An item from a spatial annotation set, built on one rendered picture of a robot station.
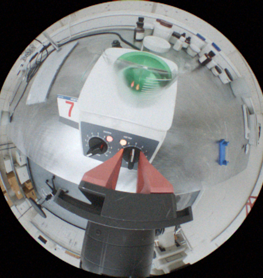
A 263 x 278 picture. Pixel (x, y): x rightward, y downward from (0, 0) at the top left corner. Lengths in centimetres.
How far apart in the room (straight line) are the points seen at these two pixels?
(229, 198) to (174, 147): 148
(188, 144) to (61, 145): 32
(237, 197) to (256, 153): 59
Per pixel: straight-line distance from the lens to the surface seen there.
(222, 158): 40
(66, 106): 21
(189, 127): 24
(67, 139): 24
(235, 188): 155
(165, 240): 83
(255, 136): 111
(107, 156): 15
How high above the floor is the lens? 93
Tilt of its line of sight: 85 degrees down
